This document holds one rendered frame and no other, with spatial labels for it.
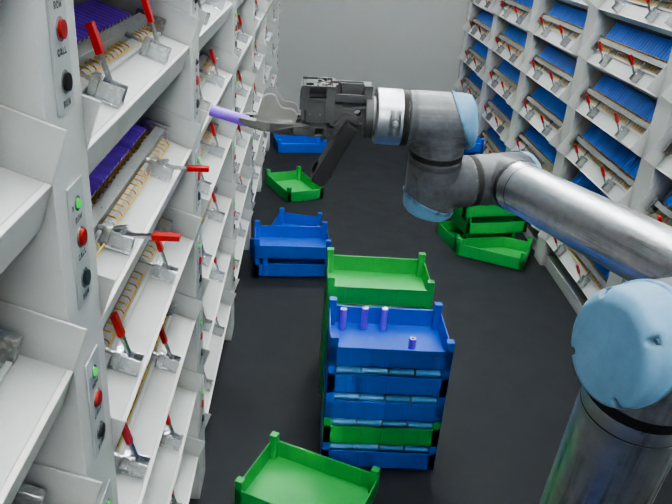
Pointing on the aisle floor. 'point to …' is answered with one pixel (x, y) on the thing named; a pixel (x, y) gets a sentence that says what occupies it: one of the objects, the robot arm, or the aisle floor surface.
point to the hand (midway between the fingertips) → (247, 122)
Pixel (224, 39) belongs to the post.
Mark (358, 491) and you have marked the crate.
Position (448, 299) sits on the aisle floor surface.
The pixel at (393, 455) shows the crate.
